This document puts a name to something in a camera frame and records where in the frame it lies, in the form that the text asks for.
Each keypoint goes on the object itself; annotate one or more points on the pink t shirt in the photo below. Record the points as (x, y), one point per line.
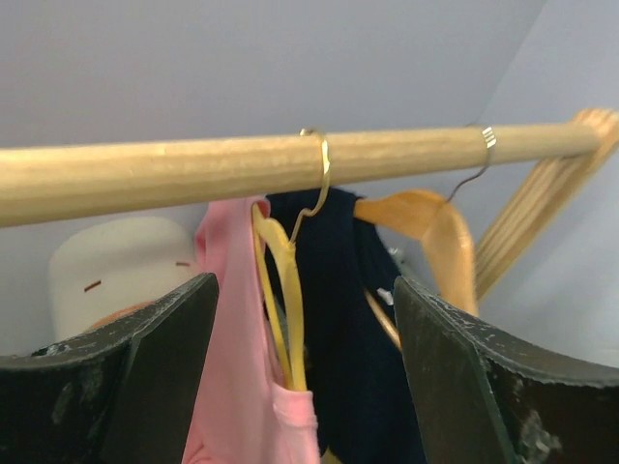
(243, 413)

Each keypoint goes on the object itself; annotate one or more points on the wooden clothes rack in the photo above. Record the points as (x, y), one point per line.
(47, 184)

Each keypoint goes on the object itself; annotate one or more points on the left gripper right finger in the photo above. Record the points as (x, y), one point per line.
(482, 395)

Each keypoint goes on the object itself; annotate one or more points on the brown wooden hanger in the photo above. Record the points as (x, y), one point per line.
(443, 233)

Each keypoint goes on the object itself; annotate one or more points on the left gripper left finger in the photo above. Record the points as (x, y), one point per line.
(121, 393)

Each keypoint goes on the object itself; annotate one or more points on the yellow wooden hanger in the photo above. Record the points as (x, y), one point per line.
(269, 235)

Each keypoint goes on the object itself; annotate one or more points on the navy blue t shirt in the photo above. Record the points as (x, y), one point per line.
(355, 371)

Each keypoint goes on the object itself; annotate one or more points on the white orange round appliance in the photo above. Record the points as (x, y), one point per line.
(115, 267)

